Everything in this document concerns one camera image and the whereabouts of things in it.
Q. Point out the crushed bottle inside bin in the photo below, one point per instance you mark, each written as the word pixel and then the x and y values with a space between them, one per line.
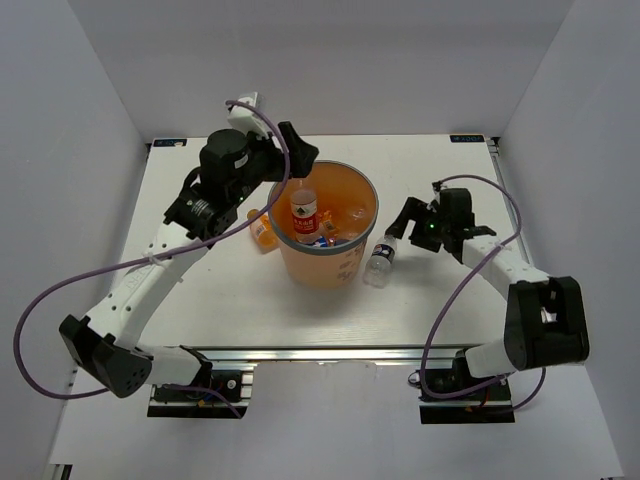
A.
pixel 327 242

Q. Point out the clear bottle red label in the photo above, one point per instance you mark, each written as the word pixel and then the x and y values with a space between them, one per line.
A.
pixel 303 204

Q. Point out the orange juice bottle wide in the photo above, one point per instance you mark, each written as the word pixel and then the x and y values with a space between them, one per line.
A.
pixel 328 224

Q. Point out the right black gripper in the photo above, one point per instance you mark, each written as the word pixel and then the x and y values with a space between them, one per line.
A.
pixel 413 209

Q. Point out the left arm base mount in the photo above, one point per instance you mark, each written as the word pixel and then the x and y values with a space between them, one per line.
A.
pixel 224 394

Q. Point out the clear bottle blue label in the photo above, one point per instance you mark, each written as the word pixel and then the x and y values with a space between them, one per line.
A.
pixel 352 222

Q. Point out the left blue table sticker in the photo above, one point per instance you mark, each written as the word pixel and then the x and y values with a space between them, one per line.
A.
pixel 169 143

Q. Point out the blue table sticker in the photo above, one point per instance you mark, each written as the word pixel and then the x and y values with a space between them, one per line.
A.
pixel 466 138
pixel 169 143

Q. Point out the clear bottle black cap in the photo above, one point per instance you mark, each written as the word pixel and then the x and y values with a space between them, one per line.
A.
pixel 379 267

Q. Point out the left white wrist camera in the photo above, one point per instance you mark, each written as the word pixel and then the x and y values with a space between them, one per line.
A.
pixel 247 121

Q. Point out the right blue table sticker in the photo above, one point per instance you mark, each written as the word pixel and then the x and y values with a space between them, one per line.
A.
pixel 466 138

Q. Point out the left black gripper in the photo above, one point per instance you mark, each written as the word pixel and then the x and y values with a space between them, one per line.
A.
pixel 302 152

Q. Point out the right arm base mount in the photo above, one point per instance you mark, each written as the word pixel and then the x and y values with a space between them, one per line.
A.
pixel 449 395

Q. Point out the aluminium table rail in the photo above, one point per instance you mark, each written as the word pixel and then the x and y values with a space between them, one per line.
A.
pixel 322 353

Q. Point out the orange plastic bin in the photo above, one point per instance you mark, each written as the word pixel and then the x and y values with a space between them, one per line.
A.
pixel 337 186

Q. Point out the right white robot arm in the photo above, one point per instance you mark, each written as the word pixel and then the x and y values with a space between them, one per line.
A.
pixel 545 323

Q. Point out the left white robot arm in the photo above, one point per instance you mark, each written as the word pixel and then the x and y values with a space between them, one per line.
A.
pixel 105 343

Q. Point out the small orange juice bottle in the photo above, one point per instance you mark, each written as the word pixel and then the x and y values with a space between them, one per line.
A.
pixel 261 231

